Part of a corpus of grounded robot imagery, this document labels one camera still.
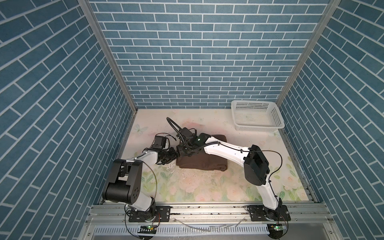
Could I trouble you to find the left green circuit board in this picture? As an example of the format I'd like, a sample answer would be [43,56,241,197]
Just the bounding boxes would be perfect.
[138,226,158,235]

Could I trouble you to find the white perforated plastic basket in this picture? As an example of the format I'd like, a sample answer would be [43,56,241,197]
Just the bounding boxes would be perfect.
[231,100,285,133]

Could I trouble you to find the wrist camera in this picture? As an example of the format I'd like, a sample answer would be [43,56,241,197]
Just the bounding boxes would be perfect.
[179,128,197,141]
[151,136,170,150]

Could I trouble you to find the aluminium right table edge rail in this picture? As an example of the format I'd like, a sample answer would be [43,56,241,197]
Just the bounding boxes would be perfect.
[279,129,319,203]

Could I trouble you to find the green circuit board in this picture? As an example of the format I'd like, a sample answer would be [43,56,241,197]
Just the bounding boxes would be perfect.
[267,224,284,240]
[138,226,158,235]

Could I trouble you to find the right green circuit board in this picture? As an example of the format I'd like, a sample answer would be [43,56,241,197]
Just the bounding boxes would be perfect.
[267,224,284,240]

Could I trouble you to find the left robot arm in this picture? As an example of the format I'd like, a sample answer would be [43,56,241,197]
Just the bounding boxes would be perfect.
[102,147,178,212]

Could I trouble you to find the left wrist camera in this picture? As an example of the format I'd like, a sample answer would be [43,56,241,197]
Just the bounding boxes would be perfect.
[151,136,170,150]

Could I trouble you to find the white slotted cable duct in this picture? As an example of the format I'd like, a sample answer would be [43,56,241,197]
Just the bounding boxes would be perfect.
[93,224,269,237]

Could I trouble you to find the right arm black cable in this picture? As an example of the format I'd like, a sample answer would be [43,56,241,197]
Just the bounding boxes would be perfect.
[166,116,289,238]

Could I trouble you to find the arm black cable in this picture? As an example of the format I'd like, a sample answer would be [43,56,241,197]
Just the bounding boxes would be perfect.
[166,116,289,238]
[123,132,178,239]

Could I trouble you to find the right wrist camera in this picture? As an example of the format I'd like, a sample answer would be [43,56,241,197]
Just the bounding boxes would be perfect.
[179,128,197,141]

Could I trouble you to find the brown trousers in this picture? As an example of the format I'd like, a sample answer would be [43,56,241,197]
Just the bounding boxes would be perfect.
[176,135,228,172]

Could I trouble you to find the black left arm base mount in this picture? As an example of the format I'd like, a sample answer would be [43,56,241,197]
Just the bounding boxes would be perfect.
[127,205,171,223]

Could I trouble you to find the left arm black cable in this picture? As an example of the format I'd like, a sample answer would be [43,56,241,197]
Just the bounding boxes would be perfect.
[123,132,178,239]

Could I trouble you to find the aluminium corner post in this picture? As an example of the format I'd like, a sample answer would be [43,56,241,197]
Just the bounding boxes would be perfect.
[78,0,138,115]
[276,0,341,107]

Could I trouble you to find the aluminium left corner post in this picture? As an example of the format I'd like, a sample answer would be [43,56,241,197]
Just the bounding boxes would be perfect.
[78,0,138,115]

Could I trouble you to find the grey loose cable on rail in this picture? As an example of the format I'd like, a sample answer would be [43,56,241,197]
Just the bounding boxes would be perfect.
[172,216,247,232]

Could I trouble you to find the aluminium right corner post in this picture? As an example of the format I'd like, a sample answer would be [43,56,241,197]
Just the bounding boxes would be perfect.
[276,0,341,107]

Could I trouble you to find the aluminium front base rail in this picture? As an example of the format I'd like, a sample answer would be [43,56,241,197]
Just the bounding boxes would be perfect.
[79,201,342,240]

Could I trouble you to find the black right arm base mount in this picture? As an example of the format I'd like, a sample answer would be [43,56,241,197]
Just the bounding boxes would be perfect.
[247,205,291,222]

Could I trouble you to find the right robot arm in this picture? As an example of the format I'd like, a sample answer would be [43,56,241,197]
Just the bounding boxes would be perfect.
[177,133,282,216]

